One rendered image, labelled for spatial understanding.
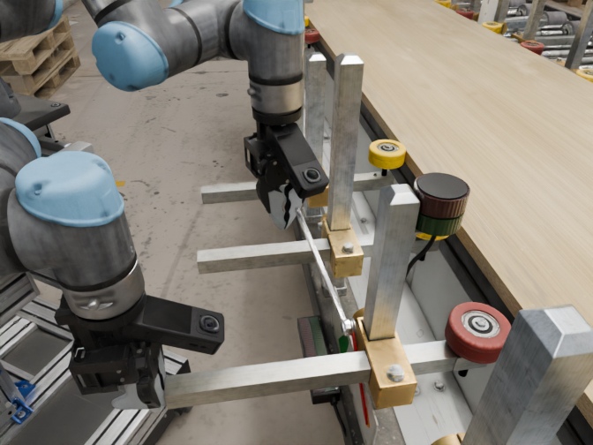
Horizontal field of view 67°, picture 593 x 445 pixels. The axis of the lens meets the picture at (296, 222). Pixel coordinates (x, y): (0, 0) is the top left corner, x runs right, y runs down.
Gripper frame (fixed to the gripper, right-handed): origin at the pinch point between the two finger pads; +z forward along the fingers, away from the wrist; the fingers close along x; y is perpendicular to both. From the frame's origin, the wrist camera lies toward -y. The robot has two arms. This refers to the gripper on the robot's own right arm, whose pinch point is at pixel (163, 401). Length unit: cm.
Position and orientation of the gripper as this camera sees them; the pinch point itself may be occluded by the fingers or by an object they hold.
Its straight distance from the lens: 65.8
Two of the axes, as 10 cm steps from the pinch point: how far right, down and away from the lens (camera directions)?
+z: 0.0, 8.0, 6.0
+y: -9.9, 0.9, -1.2
